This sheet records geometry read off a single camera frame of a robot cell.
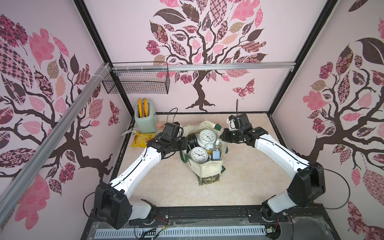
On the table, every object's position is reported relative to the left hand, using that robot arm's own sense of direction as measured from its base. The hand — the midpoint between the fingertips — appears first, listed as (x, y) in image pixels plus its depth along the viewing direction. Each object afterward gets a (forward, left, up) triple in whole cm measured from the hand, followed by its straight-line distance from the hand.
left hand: (186, 146), depth 80 cm
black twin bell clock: (+5, -3, -2) cm, 6 cm away
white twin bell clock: (+5, -11, -1) cm, 12 cm away
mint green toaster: (+22, +29, -7) cm, 37 cm away
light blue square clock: (-5, -16, -1) cm, 17 cm away
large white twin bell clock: (-4, -6, -3) cm, 8 cm away
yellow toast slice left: (+27, +31, +3) cm, 41 cm away
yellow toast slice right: (+28, +27, +3) cm, 39 cm away
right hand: (+6, -18, +2) cm, 19 cm away
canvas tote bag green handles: (-14, -12, -4) cm, 18 cm away
